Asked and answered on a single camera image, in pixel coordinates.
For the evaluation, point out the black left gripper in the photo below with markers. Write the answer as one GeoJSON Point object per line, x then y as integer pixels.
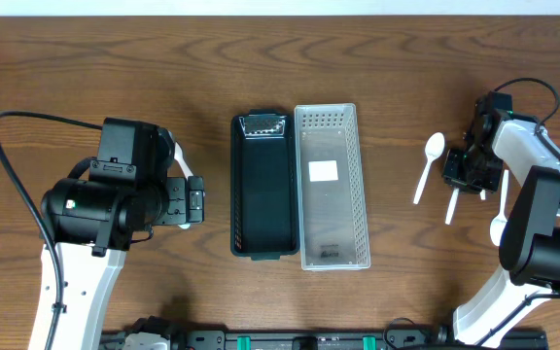
{"type": "Point", "coordinates": [195, 199]}

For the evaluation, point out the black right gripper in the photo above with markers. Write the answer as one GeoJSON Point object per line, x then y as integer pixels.
{"type": "Point", "coordinates": [453, 173]}

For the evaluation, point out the black plastic basket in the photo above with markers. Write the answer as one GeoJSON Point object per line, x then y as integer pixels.
{"type": "Point", "coordinates": [263, 186]}

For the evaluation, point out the clear plastic basket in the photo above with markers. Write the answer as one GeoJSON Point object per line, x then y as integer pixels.
{"type": "Point", "coordinates": [332, 203]}

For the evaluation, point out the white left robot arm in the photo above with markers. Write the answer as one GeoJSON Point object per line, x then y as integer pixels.
{"type": "Point", "coordinates": [138, 181]}

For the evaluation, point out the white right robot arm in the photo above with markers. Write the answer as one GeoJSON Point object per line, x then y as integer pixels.
{"type": "Point", "coordinates": [529, 246]}

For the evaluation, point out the white plastic fork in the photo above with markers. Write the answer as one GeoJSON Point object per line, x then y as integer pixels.
{"type": "Point", "coordinates": [196, 183]}

